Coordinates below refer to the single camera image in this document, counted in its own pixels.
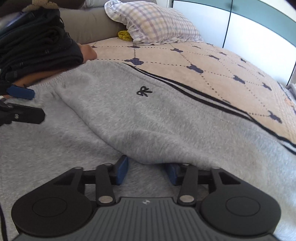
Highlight light grey sweatpants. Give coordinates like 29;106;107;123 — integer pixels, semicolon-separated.
1;60;295;240

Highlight black sleeve forearm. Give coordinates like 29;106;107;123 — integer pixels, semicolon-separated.
1;8;83;83

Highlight person's bare hand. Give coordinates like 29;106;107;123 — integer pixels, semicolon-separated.
14;44;97;87

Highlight grey bed headboard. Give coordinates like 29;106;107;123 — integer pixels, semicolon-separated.
60;7;126;44

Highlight beige bear-pattern bed sheet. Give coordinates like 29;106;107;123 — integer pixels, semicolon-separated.
91;38;295;152

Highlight yellow crumpled cloth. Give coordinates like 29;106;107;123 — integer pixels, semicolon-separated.
117;30;133;42

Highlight purple checked fleece blanket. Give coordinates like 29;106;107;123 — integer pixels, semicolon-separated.
284;83;296;104

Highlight plaid purple pillow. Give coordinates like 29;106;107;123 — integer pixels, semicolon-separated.
104;1;204;45

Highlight white teal sliding wardrobe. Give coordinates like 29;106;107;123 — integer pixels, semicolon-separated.
172;0;295;86

